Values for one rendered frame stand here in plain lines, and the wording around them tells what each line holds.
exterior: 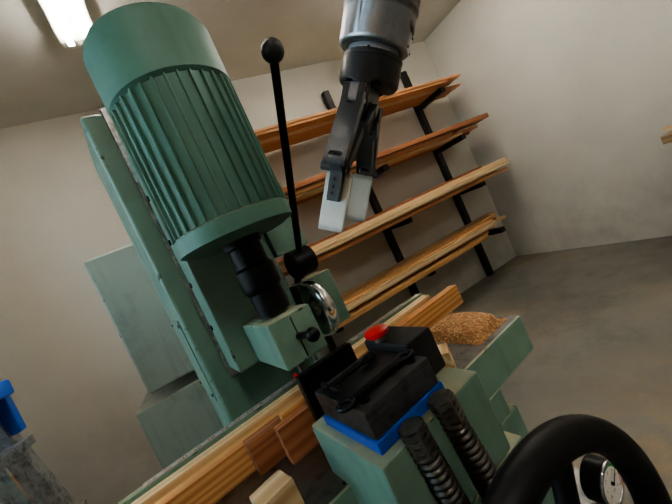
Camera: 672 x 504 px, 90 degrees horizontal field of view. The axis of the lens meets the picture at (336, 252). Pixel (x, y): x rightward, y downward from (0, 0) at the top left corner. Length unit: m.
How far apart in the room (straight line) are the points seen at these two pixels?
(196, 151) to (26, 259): 2.57
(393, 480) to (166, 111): 0.46
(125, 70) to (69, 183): 2.52
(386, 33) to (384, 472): 0.43
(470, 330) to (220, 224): 0.41
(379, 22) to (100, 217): 2.65
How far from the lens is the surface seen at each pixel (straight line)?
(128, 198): 0.71
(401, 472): 0.33
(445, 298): 0.72
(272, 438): 0.52
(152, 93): 0.51
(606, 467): 0.68
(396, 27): 0.45
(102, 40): 0.56
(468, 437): 0.36
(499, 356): 0.58
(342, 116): 0.39
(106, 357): 2.87
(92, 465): 3.05
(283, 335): 0.48
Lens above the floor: 1.15
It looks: 3 degrees down
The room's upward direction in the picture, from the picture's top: 25 degrees counter-clockwise
